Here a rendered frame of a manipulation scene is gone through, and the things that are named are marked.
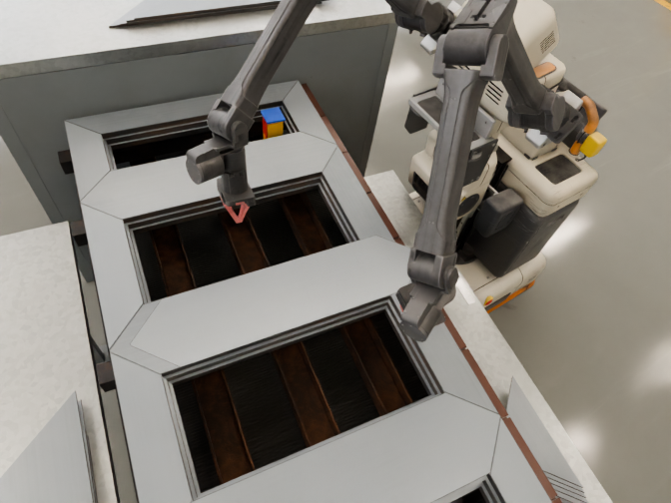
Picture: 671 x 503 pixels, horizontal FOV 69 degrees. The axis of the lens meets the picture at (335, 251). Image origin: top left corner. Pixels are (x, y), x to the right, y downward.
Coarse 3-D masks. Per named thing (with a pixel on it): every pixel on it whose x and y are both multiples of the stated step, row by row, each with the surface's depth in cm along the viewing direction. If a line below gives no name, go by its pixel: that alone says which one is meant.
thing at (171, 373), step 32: (160, 128) 149; (192, 128) 153; (288, 128) 158; (256, 192) 139; (288, 192) 142; (320, 192) 146; (128, 224) 128; (160, 224) 131; (320, 320) 116; (352, 320) 121; (128, 352) 106; (224, 352) 109; (256, 352) 113; (416, 352) 116; (384, 416) 106; (192, 480) 95; (480, 480) 101
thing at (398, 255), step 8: (384, 240) 131; (384, 248) 130; (392, 248) 130; (400, 248) 130; (392, 256) 128; (400, 256) 129; (408, 256) 129; (392, 264) 127; (400, 264) 127; (400, 272) 126; (408, 280) 125
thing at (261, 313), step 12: (240, 276) 120; (252, 276) 120; (264, 276) 121; (240, 288) 118; (252, 288) 118; (264, 288) 119; (240, 300) 116; (252, 300) 117; (264, 300) 117; (252, 312) 115; (264, 312) 115; (276, 312) 115; (252, 324) 113; (264, 324) 113; (276, 324) 114; (252, 336) 111; (264, 336) 112
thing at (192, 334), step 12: (168, 300) 114; (180, 300) 114; (192, 300) 115; (168, 312) 112; (180, 312) 113; (192, 312) 113; (204, 312) 113; (180, 324) 111; (192, 324) 111; (204, 324) 112; (180, 336) 109; (192, 336) 110; (204, 336) 110; (180, 348) 108; (192, 348) 108; (204, 348) 108; (216, 348) 109; (180, 360) 106; (192, 360) 107
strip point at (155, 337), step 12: (156, 312) 112; (144, 324) 110; (156, 324) 110; (168, 324) 111; (144, 336) 108; (156, 336) 109; (168, 336) 109; (144, 348) 107; (156, 348) 107; (168, 348) 108; (168, 360) 106
